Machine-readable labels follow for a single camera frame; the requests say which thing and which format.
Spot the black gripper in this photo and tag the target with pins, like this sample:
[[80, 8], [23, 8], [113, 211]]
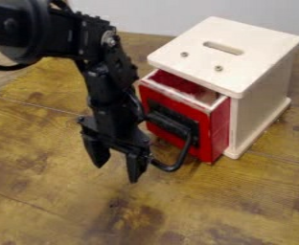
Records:
[[110, 128]]

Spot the black metal drawer handle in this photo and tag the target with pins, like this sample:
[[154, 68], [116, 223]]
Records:
[[176, 124]]

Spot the red drawer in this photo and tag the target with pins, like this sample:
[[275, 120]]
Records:
[[199, 109]]

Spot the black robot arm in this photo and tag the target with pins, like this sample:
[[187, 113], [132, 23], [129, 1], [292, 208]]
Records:
[[39, 28]]

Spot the white wooden box cabinet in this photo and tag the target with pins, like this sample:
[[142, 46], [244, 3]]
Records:
[[241, 61]]

